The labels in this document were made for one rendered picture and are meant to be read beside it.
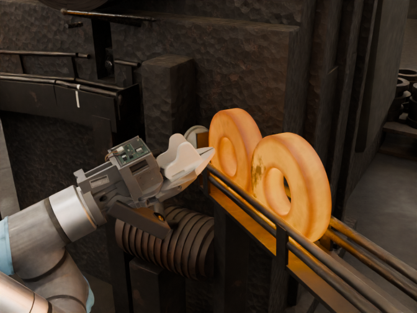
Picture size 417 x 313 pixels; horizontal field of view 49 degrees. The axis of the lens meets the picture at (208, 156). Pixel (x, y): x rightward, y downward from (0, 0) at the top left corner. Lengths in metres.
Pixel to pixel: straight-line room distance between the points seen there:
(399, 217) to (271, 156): 1.44
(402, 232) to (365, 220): 0.14
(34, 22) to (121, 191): 0.75
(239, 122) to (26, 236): 0.35
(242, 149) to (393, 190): 1.57
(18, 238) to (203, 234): 0.35
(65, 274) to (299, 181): 0.37
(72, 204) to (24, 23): 0.79
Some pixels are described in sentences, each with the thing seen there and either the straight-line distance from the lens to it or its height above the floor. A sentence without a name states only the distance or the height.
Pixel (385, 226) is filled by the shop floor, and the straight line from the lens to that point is 1.95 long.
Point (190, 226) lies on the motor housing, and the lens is 0.89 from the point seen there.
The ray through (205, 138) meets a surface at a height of 0.71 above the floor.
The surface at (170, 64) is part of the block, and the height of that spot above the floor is 0.80.
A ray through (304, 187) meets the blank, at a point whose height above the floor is 0.76.
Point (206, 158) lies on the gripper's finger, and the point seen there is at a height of 0.72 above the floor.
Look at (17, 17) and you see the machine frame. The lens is 1.39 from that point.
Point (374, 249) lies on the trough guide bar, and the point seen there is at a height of 0.71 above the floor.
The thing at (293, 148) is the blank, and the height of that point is 0.80.
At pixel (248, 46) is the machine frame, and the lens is 0.95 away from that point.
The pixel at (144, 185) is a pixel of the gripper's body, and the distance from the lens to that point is 0.69.
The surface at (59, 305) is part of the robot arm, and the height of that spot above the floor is 0.59.
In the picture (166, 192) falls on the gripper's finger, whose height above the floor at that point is 0.69.
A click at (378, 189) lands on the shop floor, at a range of 2.20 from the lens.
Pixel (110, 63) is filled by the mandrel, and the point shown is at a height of 0.74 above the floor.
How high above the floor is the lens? 1.04
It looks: 26 degrees down
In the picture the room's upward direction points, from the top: straight up
